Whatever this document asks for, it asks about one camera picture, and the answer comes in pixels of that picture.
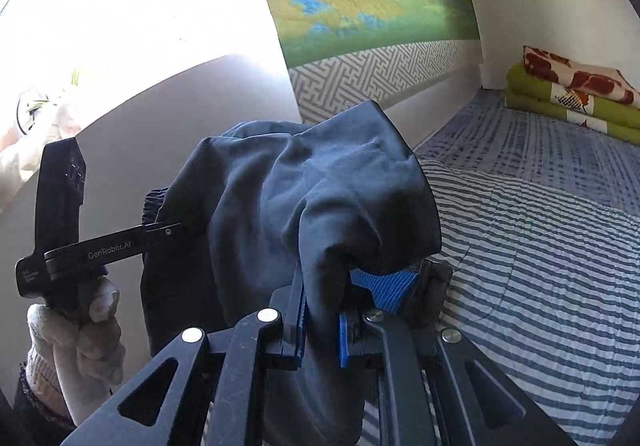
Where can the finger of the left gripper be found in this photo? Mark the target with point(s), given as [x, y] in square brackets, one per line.
[160, 235]

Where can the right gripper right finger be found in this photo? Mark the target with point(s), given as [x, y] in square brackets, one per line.
[437, 388]

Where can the red patterned folded blanket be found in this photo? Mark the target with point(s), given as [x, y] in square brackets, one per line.
[606, 82]

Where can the plant on bright windowsill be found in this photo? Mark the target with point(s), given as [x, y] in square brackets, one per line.
[54, 111]

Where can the blue white striped bedspread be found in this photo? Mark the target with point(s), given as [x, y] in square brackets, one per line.
[540, 224]

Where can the folded blue grey clothes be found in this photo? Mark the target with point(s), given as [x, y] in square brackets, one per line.
[416, 294]

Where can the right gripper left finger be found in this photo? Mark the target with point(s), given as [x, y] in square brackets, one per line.
[205, 388]

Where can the dark blue trousers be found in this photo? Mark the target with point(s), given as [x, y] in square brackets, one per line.
[267, 200]

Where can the white gloved left hand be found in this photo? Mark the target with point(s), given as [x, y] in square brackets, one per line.
[75, 361]

